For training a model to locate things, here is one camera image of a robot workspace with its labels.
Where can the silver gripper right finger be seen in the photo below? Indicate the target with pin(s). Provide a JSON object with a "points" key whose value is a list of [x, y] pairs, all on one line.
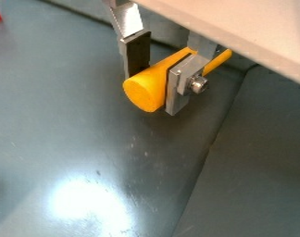
{"points": [[185, 79]]}

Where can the yellow oval cylinder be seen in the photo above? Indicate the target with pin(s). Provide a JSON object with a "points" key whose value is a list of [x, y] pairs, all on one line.
{"points": [[145, 88]]}

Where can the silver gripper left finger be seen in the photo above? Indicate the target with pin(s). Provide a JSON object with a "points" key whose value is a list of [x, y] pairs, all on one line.
{"points": [[134, 37]]}

